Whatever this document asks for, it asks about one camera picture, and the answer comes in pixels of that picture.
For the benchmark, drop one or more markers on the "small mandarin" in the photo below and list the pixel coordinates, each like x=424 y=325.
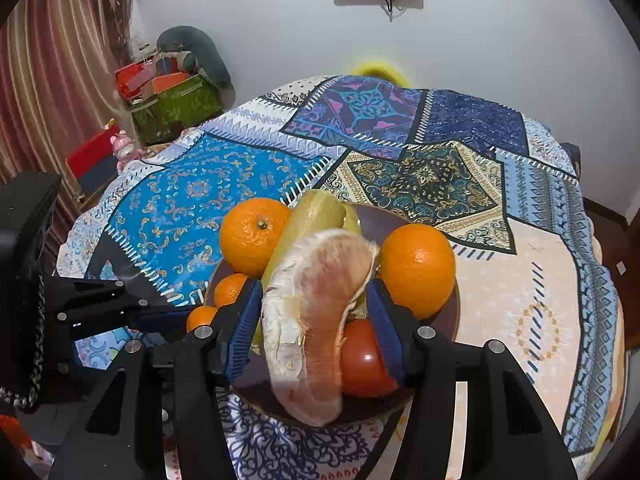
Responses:
x=228 y=289
x=200 y=316

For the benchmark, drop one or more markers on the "dark green neck pillow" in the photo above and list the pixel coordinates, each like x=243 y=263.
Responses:
x=196 y=43

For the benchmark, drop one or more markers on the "red tomato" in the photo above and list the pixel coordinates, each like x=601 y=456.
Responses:
x=363 y=371

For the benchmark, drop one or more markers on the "large orange left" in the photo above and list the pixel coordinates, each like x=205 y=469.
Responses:
x=250 y=232

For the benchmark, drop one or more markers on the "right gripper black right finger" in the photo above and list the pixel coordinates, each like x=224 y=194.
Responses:
x=509 y=431

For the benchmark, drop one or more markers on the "patchwork patterned blue bedspread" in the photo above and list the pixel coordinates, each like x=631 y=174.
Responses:
x=494 y=181

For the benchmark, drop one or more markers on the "short yellow sugarcane piece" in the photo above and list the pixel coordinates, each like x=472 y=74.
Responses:
x=351 y=220

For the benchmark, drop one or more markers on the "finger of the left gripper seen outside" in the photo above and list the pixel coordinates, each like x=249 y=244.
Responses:
x=168 y=321

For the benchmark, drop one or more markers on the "pink plush toy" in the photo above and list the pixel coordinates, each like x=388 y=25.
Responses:
x=124 y=150

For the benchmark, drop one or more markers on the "large orange right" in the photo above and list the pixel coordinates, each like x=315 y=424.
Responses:
x=418 y=268

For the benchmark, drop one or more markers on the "red box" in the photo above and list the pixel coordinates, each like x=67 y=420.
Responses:
x=93 y=164

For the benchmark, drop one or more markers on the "green patterned box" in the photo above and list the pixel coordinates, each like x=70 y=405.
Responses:
x=163 y=117

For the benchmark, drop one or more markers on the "orange red boxes pile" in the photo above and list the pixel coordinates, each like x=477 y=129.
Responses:
x=141 y=80

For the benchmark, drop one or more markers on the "yellow fluffy object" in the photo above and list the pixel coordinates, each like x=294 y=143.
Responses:
x=381 y=70

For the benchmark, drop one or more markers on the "striped pink curtain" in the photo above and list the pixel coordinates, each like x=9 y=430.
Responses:
x=58 y=88

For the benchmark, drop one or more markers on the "pomelo segment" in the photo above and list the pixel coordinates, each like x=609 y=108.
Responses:
x=304 y=311

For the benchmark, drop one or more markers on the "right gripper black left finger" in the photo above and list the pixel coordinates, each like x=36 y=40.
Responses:
x=119 y=430

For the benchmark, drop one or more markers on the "dark brown round plate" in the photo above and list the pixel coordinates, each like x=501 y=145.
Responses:
x=315 y=341

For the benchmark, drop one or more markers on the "large orange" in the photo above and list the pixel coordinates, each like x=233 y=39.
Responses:
x=418 y=268
x=250 y=232

